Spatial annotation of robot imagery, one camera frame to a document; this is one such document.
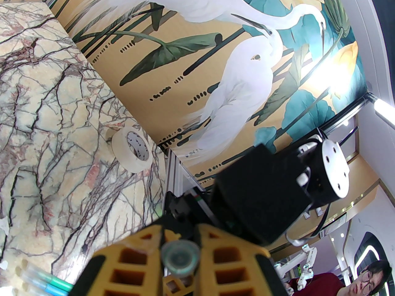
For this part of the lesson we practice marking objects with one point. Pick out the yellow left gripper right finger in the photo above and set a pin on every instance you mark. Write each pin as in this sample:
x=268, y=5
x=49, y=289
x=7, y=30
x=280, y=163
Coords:
x=228, y=267

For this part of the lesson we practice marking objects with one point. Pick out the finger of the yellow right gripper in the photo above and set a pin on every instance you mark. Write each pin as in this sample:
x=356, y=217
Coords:
x=180, y=207

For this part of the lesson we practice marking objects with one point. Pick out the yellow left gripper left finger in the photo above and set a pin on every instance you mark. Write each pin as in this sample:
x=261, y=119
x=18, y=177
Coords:
x=123, y=267

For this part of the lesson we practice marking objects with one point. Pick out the clear plastic pen cap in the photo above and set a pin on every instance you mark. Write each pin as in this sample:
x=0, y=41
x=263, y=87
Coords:
x=180, y=257

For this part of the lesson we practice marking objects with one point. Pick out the teal marker pen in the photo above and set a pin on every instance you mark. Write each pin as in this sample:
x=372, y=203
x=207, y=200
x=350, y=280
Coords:
x=58, y=284

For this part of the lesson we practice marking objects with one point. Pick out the blue marker pen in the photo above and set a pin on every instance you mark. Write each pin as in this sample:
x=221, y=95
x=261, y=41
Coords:
x=54, y=290

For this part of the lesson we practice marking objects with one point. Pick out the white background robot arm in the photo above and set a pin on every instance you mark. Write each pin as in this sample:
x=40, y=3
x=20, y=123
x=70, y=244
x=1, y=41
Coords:
x=304, y=257

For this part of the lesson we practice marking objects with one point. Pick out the white masking tape roll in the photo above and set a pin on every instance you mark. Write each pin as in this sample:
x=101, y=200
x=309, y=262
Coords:
x=132, y=148

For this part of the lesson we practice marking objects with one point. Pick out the person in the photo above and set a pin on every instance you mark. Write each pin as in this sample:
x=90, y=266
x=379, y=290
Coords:
x=367, y=279

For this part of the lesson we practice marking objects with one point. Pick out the white tube light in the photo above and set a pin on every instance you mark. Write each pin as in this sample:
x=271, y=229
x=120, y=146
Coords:
x=384, y=108

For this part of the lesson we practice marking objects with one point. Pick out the aluminium table frame rail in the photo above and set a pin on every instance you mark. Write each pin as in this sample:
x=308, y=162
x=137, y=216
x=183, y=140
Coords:
x=176, y=180

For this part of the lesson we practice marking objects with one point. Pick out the black upper frame rail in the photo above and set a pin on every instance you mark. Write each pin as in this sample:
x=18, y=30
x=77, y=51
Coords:
x=345, y=113

